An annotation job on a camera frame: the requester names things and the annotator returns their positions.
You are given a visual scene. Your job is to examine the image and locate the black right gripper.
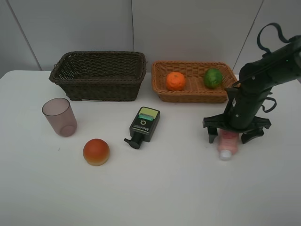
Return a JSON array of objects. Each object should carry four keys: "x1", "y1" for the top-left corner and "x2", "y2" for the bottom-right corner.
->
[{"x1": 203, "y1": 88, "x2": 271, "y2": 144}]

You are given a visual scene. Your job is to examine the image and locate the round brown bread bun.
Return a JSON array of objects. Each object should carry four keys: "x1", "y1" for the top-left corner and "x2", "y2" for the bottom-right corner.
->
[{"x1": 83, "y1": 139, "x2": 110, "y2": 166}]

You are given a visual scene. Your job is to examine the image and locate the orange tangerine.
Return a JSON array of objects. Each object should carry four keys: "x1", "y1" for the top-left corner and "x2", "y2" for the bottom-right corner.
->
[{"x1": 166, "y1": 72, "x2": 186, "y2": 91}]

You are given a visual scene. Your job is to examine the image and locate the black green pump bottle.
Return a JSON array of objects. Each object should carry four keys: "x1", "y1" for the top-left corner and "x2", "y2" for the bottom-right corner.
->
[{"x1": 124, "y1": 106, "x2": 160, "y2": 149}]

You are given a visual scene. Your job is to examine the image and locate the dark brown wicker basket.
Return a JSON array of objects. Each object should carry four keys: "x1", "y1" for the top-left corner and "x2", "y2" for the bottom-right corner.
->
[{"x1": 49, "y1": 51, "x2": 146, "y2": 101}]

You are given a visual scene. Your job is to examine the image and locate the translucent purple plastic cup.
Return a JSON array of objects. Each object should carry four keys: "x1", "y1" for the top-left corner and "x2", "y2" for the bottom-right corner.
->
[{"x1": 42, "y1": 98, "x2": 78, "y2": 137}]

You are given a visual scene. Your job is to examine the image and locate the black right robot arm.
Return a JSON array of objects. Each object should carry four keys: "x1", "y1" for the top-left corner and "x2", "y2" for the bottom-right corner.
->
[{"x1": 203, "y1": 36, "x2": 301, "y2": 144}]

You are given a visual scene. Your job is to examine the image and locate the green lime fruit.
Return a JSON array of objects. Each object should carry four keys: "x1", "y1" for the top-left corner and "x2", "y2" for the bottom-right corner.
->
[{"x1": 204, "y1": 68, "x2": 222, "y2": 89}]

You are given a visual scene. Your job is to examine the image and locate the orange wicker basket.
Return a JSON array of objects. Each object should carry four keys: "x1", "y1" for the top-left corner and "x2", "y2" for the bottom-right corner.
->
[{"x1": 151, "y1": 61, "x2": 237, "y2": 104}]

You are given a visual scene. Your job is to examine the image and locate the pink lotion bottle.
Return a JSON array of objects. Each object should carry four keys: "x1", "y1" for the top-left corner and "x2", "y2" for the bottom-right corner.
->
[{"x1": 218, "y1": 129, "x2": 239, "y2": 161}]

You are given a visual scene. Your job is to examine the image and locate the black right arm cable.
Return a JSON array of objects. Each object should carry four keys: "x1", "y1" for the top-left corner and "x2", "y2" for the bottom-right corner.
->
[{"x1": 256, "y1": 22, "x2": 293, "y2": 54}]

